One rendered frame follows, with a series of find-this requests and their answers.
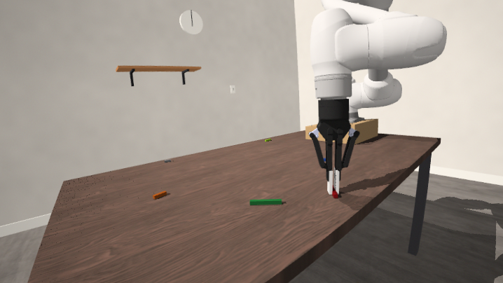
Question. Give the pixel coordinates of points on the orange rod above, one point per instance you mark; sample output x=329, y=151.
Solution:
x=158, y=195

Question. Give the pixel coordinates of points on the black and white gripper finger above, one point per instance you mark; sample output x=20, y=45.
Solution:
x=328, y=165
x=339, y=162

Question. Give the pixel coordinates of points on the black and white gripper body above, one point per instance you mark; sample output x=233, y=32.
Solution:
x=333, y=109

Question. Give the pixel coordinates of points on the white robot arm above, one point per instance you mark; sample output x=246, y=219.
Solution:
x=397, y=40

